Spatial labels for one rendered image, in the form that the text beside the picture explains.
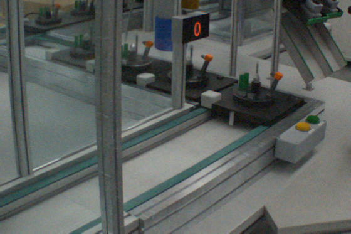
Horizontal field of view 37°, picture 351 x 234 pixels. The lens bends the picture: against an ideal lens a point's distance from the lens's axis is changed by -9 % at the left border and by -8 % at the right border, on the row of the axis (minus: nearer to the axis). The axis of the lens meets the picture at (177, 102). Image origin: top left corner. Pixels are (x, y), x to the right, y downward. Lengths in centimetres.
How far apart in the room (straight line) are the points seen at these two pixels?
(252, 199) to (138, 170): 29
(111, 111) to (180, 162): 57
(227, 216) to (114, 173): 45
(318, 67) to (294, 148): 54
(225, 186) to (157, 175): 17
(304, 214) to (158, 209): 39
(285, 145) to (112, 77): 73
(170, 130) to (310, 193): 43
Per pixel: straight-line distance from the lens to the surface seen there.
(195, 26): 153
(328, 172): 155
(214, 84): 182
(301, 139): 149
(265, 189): 143
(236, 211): 132
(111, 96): 86
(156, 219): 112
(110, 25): 82
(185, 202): 119
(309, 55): 194
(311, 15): 183
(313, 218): 133
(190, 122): 161
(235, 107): 164
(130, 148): 142
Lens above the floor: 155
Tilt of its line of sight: 21 degrees down
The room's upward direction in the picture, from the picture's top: 2 degrees clockwise
